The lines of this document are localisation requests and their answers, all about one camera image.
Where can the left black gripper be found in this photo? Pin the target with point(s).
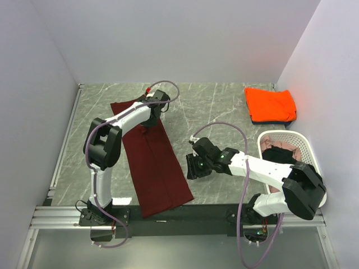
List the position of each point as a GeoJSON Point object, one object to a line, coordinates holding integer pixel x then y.
{"type": "Point", "coordinates": [149, 124]}

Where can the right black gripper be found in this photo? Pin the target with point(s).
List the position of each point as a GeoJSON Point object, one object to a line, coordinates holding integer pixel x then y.
{"type": "Point", "coordinates": [193, 171]}

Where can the dark red t-shirt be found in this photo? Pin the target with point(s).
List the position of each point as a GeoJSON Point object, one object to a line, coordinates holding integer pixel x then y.
{"type": "Point", "coordinates": [157, 176]}

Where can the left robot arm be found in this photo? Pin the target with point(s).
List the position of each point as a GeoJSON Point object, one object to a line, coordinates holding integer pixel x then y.
{"type": "Point", "coordinates": [102, 146]}

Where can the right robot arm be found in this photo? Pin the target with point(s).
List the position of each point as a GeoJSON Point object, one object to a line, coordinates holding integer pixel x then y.
{"type": "Point", "coordinates": [300, 190]}

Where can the pink garment in basket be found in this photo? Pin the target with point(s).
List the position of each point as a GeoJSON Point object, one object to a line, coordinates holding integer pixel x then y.
{"type": "Point", "coordinates": [266, 142]}

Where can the black garment in basket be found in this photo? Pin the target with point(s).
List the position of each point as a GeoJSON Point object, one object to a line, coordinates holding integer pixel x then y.
{"type": "Point", "coordinates": [278, 155]}

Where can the folded blue t-shirt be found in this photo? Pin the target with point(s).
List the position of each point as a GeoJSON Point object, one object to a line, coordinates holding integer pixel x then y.
{"type": "Point", "coordinates": [276, 123]}

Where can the folded orange t-shirt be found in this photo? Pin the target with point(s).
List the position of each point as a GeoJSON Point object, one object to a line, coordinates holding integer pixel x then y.
{"type": "Point", "coordinates": [254, 96]}

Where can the white plastic laundry basket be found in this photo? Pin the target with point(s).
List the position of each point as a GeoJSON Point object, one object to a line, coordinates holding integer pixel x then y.
{"type": "Point", "coordinates": [301, 140]}

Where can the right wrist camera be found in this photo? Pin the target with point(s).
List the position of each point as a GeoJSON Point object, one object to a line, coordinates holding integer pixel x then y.
{"type": "Point", "coordinates": [205, 148]}

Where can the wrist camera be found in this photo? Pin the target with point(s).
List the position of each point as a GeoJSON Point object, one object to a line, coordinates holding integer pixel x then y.
{"type": "Point", "coordinates": [157, 97]}
{"type": "Point", "coordinates": [205, 148]}

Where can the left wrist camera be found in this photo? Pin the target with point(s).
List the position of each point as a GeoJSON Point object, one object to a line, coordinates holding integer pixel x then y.
{"type": "Point", "coordinates": [157, 97]}

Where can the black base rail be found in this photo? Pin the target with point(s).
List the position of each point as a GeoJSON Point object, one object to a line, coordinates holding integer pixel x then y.
{"type": "Point", "coordinates": [184, 220]}

